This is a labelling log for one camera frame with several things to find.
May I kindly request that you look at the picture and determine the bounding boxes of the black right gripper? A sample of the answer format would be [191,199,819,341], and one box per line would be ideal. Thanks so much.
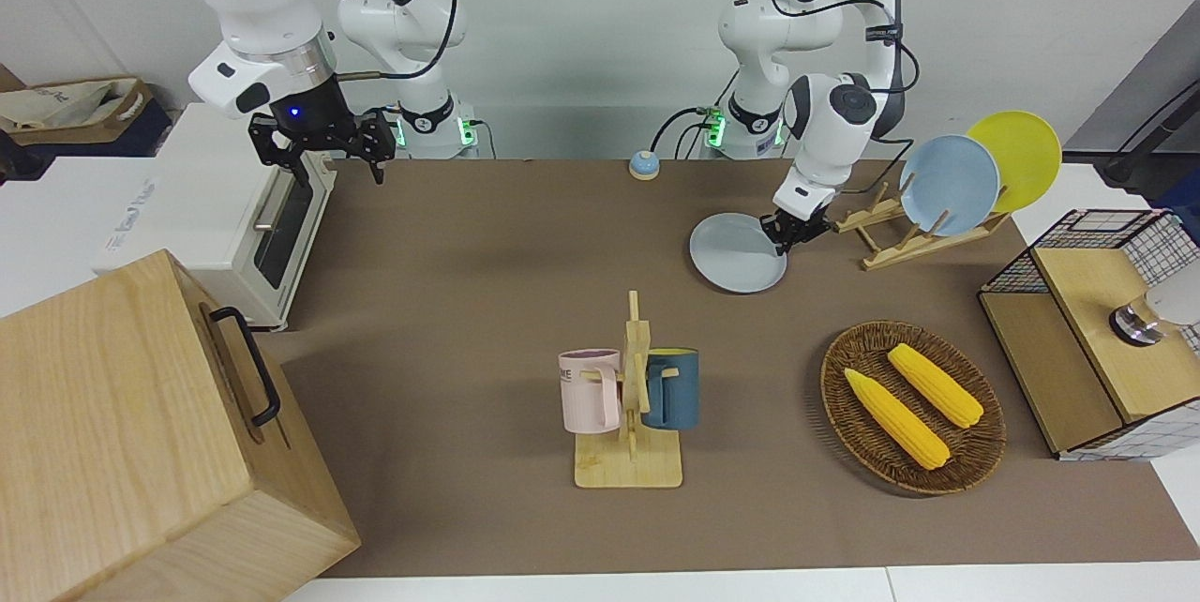
[248,72,397,195]

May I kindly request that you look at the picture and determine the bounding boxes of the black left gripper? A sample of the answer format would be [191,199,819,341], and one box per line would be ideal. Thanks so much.
[761,208,835,256]

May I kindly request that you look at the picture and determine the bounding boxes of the gray plate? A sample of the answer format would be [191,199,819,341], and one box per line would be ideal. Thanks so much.
[689,213,788,294]

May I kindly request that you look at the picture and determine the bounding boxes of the wooden plate rack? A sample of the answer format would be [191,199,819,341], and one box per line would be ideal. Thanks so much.
[832,182,1012,272]

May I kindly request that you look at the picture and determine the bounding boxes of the light blue plate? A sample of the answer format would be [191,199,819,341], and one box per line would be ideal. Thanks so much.
[898,135,1001,237]

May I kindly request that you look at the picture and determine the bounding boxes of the yellow plate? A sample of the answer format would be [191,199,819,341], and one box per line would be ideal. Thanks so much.
[966,111,1063,215]

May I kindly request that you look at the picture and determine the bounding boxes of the white toaster oven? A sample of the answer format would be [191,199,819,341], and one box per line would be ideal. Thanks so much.
[94,103,337,331]

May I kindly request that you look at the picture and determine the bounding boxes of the dark blue mug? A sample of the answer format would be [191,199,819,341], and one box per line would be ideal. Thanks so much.
[642,348,700,431]

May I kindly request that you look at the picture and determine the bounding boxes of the dark blue bin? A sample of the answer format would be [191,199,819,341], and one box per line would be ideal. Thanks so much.
[0,100,174,183]

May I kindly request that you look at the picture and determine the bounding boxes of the brown wicker basket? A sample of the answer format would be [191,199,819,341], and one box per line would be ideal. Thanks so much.
[820,321,1008,496]

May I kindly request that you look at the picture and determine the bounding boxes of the long yellow corn cob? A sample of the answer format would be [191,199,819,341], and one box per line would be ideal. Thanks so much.
[844,368,952,471]

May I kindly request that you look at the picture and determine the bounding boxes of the short yellow corn cob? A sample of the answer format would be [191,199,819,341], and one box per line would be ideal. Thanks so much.
[887,343,984,429]

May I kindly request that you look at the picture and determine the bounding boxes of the brown table mat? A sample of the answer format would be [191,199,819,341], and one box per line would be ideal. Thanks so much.
[253,158,1200,579]

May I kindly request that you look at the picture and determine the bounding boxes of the pink mug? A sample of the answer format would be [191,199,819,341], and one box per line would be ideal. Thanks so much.
[559,349,623,435]

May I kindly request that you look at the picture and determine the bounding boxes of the wooden mug stand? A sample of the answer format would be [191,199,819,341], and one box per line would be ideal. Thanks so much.
[574,291,683,489]

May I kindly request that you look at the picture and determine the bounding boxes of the cardboard box with cloth bag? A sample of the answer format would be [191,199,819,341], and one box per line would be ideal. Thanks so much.
[0,77,156,148]

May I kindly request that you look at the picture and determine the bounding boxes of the black floor stand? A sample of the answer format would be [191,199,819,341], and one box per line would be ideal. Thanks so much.
[1097,82,1200,195]

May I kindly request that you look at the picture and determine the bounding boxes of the black cables at arm base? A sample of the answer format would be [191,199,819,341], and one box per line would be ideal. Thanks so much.
[651,100,728,159]

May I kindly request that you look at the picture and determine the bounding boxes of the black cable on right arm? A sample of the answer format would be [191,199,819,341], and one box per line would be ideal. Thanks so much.
[314,0,462,81]

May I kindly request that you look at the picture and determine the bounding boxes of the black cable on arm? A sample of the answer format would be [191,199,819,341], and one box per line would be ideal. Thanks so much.
[767,0,922,145]
[314,0,462,81]

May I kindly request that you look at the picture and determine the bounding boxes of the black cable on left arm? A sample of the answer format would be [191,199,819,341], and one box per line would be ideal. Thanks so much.
[767,0,922,145]

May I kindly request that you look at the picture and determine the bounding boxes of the wire and wood shelf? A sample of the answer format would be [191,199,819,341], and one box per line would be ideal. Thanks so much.
[978,208,1200,462]

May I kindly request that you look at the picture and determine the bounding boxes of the wooden box with black handle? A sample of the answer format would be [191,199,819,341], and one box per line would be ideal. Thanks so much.
[0,249,362,602]

